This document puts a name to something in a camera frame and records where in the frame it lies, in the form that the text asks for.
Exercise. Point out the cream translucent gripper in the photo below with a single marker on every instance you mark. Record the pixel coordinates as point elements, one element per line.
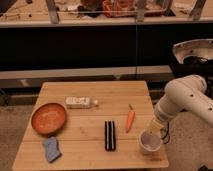
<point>154,126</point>

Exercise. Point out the white domed robot base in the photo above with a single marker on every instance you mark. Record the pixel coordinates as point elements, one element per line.
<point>196,47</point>

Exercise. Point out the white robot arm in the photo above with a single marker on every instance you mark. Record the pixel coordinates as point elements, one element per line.
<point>185,93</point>

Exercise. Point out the white cup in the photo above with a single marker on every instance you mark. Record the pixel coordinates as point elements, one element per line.
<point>149,143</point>

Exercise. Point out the orange carrot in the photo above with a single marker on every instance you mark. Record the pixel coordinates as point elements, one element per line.
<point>130,119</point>

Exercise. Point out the black ridged block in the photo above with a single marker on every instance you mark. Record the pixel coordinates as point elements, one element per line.
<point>110,136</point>

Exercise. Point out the wooden table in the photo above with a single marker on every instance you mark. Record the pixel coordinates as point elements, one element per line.
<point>82,140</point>

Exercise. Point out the clear plastic water bottle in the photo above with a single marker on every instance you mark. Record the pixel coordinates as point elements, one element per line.
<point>80,102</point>

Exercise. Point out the orange bowl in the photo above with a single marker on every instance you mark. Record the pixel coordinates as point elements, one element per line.
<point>49,118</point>

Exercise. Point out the blue sponge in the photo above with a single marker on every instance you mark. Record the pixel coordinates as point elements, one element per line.
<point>52,151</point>

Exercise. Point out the orange object on shelf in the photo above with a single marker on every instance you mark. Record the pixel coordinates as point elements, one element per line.
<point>118,8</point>

